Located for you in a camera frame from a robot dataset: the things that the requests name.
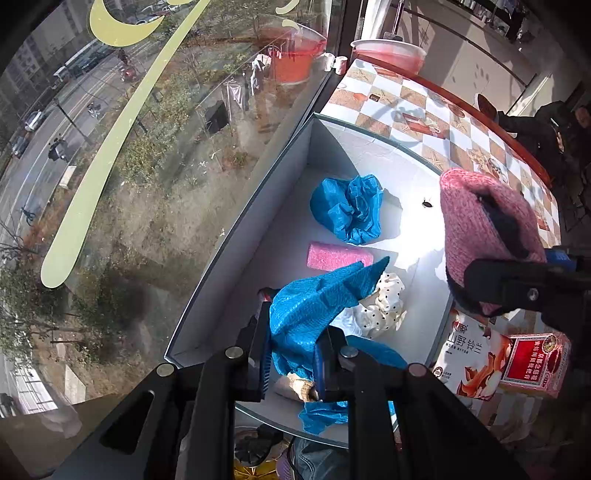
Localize white cardboard box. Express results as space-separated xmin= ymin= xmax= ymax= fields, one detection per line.
xmin=164 ymin=113 xmax=455 ymax=450

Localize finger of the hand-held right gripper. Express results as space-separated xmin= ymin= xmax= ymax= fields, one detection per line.
xmin=464 ymin=258 xmax=591 ymax=326
xmin=544 ymin=248 xmax=591 ymax=274

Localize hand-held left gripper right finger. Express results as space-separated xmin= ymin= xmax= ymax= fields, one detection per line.
xmin=314 ymin=325 xmax=532 ymax=480

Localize checkered floral tablecloth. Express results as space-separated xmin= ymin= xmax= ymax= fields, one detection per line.
xmin=318 ymin=60 xmax=561 ymax=259

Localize pink foam sponge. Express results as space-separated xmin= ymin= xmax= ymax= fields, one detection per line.
xmin=308 ymin=241 xmax=374 ymax=271

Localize dark crumpled cloth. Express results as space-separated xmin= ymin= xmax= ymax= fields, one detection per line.
xmin=235 ymin=424 xmax=289 ymax=464

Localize blue denim jeans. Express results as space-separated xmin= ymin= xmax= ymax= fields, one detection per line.
xmin=291 ymin=436 xmax=352 ymax=480

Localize beige fleece cloth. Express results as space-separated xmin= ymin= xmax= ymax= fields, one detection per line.
xmin=276 ymin=373 xmax=320 ymax=402

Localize long yellow window decal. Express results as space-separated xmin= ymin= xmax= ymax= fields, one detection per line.
xmin=41 ymin=0 xmax=218 ymax=289

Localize crescent yellow window decal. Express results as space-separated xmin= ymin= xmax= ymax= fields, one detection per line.
xmin=89 ymin=0 xmax=178 ymax=47

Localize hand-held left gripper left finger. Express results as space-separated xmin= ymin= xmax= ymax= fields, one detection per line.
xmin=46 ymin=300 xmax=274 ymax=480

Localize white flower print package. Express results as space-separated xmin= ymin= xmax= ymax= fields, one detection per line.
xmin=433 ymin=308 xmax=513 ymax=409

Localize maroon knit glove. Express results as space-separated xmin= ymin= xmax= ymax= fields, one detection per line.
xmin=438 ymin=168 xmax=549 ymax=318

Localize red and pink carton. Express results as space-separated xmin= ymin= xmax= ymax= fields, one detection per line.
xmin=499 ymin=332 xmax=573 ymax=400

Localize blue ruffled mesh cloth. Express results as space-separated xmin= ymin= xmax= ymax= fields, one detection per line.
xmin=269 ymin=256 xmax=409 ymax=437

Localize red plastic basin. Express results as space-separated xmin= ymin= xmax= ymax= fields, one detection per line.
xmin=350 ymin=39 xmax=428 ymax=75

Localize gold shiny object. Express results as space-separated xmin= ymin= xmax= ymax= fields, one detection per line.
xmin=233 ymin=462 xmax=278 ymax=480

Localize white polka dot cloth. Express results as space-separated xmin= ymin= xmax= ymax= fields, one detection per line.
xmin=342 ymin=272 xmax=408 ymax=340

